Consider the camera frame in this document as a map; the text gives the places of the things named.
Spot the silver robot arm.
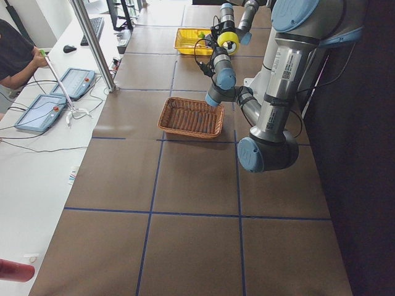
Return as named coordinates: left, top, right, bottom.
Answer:
left=204, top=1, right=367, bottom=173
left=213, top=1, right=276, bottom=47

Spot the near teach pendant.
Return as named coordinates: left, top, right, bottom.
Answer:
left=14, top=94, right=67, bottom=132

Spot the white reacher grabber stick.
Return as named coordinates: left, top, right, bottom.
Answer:
left=39, top=49, right=93, bottom=128

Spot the brown wicker basket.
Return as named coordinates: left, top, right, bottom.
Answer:
left=157, top=97, right=225, bottom=139

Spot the yellow tape roll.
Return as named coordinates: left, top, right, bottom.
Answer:
left=217, top=31, right=239, bottom=55

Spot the far teach pendant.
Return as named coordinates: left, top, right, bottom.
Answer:
left=60, top=68, right=95, bottom=101

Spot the person in black shirt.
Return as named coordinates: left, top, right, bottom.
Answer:
left=1, top=19, right=48, bottom=99

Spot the aluminium frame post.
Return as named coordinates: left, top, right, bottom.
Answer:
left=70, top=0, right=116, bottom=93

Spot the teach pendant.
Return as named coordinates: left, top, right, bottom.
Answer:
left=60, top=68, right=95, bottom=101
left=14, top=94, right=67, bottom=132

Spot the black keyboard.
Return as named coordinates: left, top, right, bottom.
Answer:
left=80, top=17, right=104, bottom=46

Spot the yellow plastic basket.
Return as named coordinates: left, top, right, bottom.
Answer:
left=174, top=28, right=212, bottom=56

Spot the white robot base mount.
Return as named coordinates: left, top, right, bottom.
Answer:
left=244, top=72, right=263, bottom=92

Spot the black computer mouse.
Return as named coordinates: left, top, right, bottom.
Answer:
left=63, top=45, right=77, bottom=54

